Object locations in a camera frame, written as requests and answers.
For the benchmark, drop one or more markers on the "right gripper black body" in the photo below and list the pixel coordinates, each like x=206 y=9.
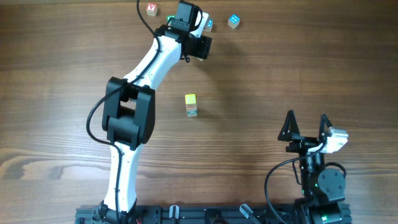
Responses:
x=303 y=145

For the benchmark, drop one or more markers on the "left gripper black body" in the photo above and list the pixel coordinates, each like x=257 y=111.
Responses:
x=201 y=46

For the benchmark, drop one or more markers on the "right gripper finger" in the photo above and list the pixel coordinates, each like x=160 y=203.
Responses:
x=290 y=130
x=323 y=129

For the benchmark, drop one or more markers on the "yellow wooden block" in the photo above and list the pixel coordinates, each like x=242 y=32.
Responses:
x=190 y=99

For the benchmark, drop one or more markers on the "red A letter block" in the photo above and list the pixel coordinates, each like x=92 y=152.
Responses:
x=191 y=107

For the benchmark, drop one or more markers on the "white picture block blue side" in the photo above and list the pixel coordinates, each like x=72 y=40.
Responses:
x=191 y=111

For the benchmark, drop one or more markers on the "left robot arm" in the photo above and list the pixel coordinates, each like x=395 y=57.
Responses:
x=129 y=105

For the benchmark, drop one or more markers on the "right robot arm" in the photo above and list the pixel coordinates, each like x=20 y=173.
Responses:
x=323 y=183

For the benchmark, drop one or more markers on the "green Z letter block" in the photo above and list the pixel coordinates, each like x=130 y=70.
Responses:
x=169 y=18

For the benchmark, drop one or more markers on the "blue D letter block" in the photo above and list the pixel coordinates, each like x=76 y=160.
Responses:
x=208 y=26

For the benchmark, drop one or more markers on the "red Y letter block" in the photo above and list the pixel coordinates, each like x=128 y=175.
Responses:
x=151 y=9

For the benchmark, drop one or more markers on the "blue block far right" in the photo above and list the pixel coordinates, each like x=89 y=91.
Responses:
x=233 y=21

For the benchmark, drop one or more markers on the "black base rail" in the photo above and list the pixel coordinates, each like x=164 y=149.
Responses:
x=290 y=213

